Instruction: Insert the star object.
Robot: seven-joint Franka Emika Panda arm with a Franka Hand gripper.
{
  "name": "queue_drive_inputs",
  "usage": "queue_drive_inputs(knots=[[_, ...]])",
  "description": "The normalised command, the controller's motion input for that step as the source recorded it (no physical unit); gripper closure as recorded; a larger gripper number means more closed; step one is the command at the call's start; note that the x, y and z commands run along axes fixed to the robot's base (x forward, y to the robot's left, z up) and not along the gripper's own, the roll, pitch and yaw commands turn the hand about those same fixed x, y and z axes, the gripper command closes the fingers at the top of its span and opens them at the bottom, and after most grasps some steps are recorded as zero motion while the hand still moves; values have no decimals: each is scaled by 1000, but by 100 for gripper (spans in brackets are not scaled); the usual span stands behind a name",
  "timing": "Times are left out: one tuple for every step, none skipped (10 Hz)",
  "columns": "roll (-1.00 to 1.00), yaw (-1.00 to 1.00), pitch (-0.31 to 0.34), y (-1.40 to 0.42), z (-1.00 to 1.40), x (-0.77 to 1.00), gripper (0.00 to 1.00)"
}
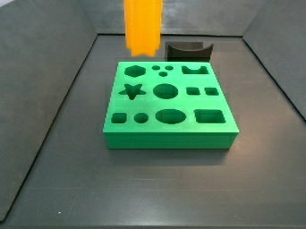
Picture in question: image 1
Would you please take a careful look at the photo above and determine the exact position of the black curved holder bracket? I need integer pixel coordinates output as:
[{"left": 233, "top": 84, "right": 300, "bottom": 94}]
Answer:
[{"left": 164, "top": 41, "right": 213, "bottom": 62}]

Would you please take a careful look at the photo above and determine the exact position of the green shape-sorter block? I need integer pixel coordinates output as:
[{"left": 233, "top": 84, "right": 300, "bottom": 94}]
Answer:
[{"left": 102, "top": 62, "right": 239, "bottom": 148}]

